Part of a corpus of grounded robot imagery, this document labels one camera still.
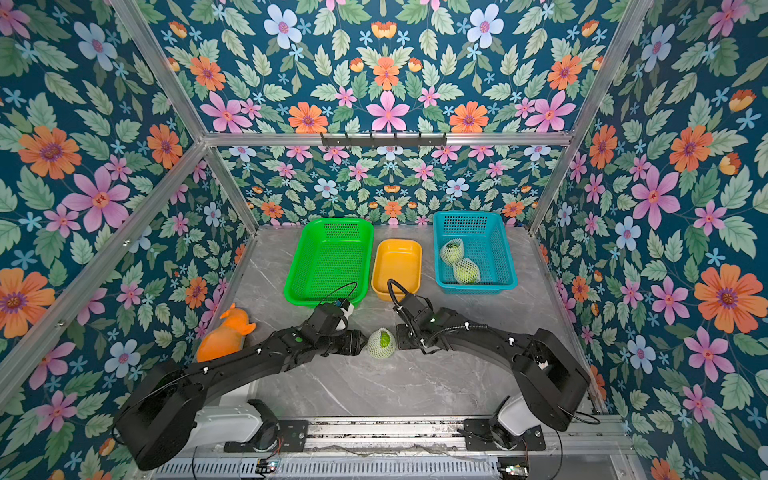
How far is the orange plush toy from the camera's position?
2.68 ft

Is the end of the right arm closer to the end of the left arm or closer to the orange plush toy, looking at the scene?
the end of the left arm

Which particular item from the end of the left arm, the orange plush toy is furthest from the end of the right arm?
the orange plush toy
